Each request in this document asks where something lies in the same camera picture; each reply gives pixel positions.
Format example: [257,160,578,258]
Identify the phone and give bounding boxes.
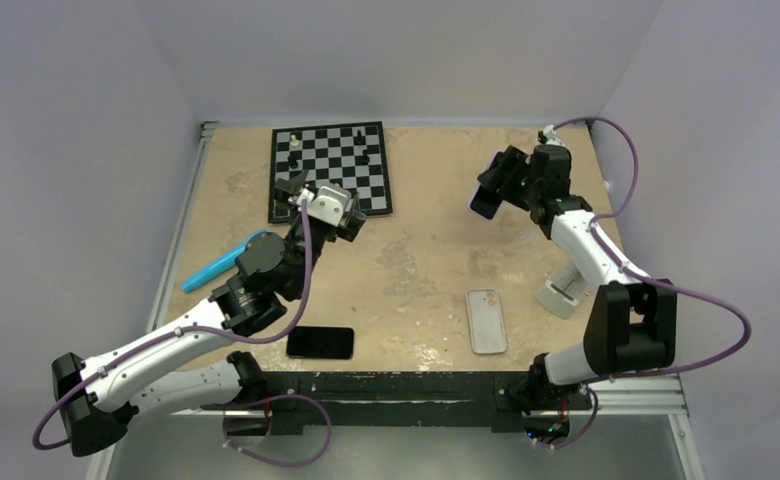
[285,326,355,360]
[469,185,502,220]

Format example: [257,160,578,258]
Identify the white phone case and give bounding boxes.
[465,289,508,355]

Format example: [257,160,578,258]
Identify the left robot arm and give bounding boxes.
[49,174,366,457]

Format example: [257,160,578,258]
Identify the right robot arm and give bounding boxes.
[470,144,677,409]

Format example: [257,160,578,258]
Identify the black white chessboard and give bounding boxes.
[269,121,394,216]

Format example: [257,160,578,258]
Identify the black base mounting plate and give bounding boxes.
[208,371,592,435]

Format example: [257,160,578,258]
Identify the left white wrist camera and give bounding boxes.
[288,185,353,227]

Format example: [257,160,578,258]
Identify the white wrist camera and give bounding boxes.
[537,125,566,149]
[288,185,353,227]

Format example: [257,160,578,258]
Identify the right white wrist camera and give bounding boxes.
[537,125,566,149]

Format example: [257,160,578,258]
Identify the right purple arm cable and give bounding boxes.
[552,117,753,382]

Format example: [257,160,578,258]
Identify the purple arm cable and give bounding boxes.
[552,117,753,382]
[32,201,315,452]

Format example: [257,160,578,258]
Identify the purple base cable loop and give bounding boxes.
[221,388,338,469]

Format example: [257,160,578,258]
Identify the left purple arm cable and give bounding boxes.
[32,201,315,452]

